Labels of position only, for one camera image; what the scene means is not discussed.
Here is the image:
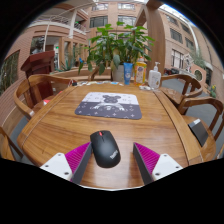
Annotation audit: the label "black box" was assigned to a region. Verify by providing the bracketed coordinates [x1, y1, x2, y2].
[187, 118, 210, 148]

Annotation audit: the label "yellow dish soap bottle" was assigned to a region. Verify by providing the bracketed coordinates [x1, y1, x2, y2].
[133, 56, 148, 87]

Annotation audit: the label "wooden armchair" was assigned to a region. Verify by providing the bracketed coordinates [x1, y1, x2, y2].
[177, 96, 224, 163]
[13, 73, 73, 121]
[88, 66, 113, 82]
[0, 126, 24, 162]
[159, 73, 204, 108]

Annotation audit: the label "black computer mouse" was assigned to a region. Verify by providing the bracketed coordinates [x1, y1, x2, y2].
[89, 129, 122, 169]

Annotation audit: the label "blue tube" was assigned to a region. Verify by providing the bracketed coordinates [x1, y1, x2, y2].
[123, 62, 134, 86]

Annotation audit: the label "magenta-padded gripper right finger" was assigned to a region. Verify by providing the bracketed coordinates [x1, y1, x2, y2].
[132, 142, 184, 186]

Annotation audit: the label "grey bear-print mouse pad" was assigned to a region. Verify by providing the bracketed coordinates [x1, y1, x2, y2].
[74, 91, 143, 120]

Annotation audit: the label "white pump bottle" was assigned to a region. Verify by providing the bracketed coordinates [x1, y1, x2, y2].
[147, 61, 162, 90]

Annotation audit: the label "dark red wooden lectern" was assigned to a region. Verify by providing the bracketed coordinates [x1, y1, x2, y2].
[20, 50, 56, 101]

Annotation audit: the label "green potted plant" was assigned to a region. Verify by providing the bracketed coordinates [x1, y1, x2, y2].
[78, 21, 156, 83]

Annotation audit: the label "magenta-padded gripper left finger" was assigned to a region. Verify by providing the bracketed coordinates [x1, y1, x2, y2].
[39, 141, 93, 185]

